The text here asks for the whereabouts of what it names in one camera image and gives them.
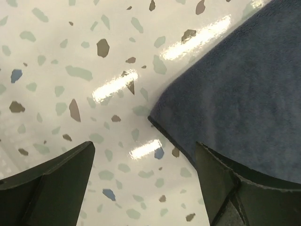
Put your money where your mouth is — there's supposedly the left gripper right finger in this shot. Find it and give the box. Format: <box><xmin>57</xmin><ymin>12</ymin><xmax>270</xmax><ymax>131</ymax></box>
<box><xmin>195</xmin><ymin>143</ymin><xmax>301</xmax><ymax>226</ymax></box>

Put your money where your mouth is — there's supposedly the dark grey towel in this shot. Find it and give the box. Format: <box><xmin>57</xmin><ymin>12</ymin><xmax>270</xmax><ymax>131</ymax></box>
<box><xmin>149</xmin><ymin>0</ymin><xmax>301</xmax><ymax>183</ymax></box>

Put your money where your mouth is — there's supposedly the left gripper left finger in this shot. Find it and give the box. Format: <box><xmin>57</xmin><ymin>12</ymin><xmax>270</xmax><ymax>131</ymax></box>
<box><xmin>0</xmin><ymin>141</ymin><xmax>95</xmax><ymax>226</ymax></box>

